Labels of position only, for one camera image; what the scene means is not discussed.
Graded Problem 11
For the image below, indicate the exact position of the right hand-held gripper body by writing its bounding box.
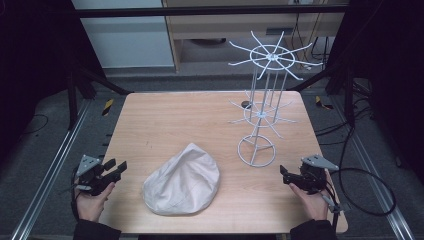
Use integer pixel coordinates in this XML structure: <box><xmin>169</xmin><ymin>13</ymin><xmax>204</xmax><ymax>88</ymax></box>
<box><xmin>282</xmin><ymin>153</ymin><xmax>340</xmax><ymax>196</ymax></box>

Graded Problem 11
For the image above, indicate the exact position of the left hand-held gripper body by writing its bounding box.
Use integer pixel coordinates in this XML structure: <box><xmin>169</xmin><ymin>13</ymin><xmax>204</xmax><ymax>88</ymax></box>
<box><xmin>73</xmin><ymin>154</ymin><xmax>122</xmax><ymax>197</ymax></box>

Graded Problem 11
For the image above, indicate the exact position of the white cap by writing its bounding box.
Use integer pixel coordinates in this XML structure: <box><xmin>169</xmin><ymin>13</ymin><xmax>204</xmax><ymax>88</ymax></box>
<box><xmin>141</xmin><ymin>142</ymin><xmax>221</xmax><ymax>217</ymax></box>

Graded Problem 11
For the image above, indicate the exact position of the white wire hat rack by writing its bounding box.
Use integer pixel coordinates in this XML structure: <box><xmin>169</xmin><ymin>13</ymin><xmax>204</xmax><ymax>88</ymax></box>
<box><xmin>227</xmin><ymin>30</ymin><xmax>324</xmax><ymax>168</ymax></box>

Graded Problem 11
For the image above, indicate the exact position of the person's right hand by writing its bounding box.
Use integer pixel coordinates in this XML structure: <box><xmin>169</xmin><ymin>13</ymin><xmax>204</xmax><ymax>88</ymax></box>
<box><xmin>288</xmin><ymin>169</ymin><xmax>334</xmax><ymax>222</ymax></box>

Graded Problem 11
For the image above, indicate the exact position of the person's left hand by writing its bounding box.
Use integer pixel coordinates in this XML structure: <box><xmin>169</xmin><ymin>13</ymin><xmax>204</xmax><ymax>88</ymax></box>
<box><xmin>75</xmin><ymin>178</ymin><xmax>116</xmax><ymax>223</ymax></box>

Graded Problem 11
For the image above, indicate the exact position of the yellow black striped tape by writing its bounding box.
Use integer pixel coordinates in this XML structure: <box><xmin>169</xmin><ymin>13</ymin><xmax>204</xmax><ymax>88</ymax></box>
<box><xmin>314</xmin><ymin>95</ymin><xmax>334</xmax><ymax>111</ymax></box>
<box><xmin>101</xmin><ymin>98</ymin><xmax>115</xmax><ymax>117</ymax></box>

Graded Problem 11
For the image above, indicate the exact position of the black metal stand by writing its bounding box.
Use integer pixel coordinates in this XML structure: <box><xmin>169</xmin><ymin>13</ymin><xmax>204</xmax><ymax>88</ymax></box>
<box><xmin>64</xmin><ymin>58</ymin><xmax>134</xmax><ymax>131</ymax></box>
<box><xmin>288</xmin><ymin>61</ymin><xmax>358</xmax><ymax>129</ymax></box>

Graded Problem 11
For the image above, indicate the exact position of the white cabinet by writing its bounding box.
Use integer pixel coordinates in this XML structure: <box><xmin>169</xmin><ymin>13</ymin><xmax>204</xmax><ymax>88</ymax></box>
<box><xmin>70</xmin><ymin>0</ymin><xmax>176</xmax><ymax>69</ymax></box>

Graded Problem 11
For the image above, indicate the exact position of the black crossbar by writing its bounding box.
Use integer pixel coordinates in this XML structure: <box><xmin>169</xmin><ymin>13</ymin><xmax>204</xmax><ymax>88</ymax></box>
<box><xmin>74</xmin><ymin>3</ymin><xmax>349</xmax><ymax>19</ymax></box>

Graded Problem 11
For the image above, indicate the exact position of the black cable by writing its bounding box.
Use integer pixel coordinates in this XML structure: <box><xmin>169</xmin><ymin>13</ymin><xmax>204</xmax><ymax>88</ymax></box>
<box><xmin>59</xmin><ymin>166</ymin><xmax>83</xmax><ymax>223</ymax></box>
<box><xmin>321</xmin><ymin>126</ymin><xmax>398</xmax><ymax>234</ymax></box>

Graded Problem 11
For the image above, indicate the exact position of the aluminium rail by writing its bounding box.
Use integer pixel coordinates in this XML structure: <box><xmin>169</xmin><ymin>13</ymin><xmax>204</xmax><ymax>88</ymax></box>
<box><xmin>10</xmin><ymin>99</ymin><xmax>93</xmax><ymax>240</ymax></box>
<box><xmin>329</xmin><ymin>96</ymin><xmax>416</xmax><ymax>240</ymax></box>

